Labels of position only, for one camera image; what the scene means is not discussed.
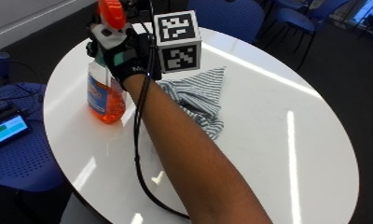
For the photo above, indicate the orange spray bottle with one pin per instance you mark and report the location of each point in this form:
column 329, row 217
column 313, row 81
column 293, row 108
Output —
column 106, row 105

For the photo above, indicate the white marker cube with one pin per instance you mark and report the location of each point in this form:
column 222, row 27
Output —
column 179, row 40

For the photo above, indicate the striped grey cloth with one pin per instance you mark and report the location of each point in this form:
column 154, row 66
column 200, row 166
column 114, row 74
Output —
column 199, row 93

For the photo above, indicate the small screen device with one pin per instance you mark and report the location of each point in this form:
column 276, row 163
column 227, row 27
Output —
column 6, row 130

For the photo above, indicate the blue perforated chair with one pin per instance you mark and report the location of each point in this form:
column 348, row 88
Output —
column 25, row 165

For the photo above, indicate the white palm camera mount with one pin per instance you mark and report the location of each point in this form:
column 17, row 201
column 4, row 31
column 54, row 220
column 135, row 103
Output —
column 110, row 35

